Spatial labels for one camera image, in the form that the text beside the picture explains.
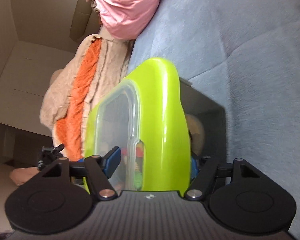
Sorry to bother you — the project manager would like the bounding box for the lime green box lid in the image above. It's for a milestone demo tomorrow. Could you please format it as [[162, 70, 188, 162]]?
[[84, 57, 191, 193]]

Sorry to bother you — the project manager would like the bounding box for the crochet doll with red hat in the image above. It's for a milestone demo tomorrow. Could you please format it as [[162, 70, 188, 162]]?
[[121, 140, 144, 191]]

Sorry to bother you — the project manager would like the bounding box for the dark transparent storage box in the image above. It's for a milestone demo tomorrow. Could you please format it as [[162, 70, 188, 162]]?
[[180, 81, 226, 157]]

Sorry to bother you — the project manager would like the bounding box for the beige and orange towel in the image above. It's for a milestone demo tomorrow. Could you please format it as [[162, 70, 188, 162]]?
[[9, 33, 134, 186]]

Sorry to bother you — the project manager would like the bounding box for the grey-blue plush blanket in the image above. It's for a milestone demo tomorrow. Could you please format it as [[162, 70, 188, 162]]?
[[128, 0, 300, 239]]

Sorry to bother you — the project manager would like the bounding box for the cardboard box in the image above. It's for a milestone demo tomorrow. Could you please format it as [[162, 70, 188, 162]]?
[[0, 0, 98, 239]]

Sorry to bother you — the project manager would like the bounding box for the pink crumpled cloth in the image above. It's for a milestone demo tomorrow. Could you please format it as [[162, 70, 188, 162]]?
[[86, 0, 160, 40]]

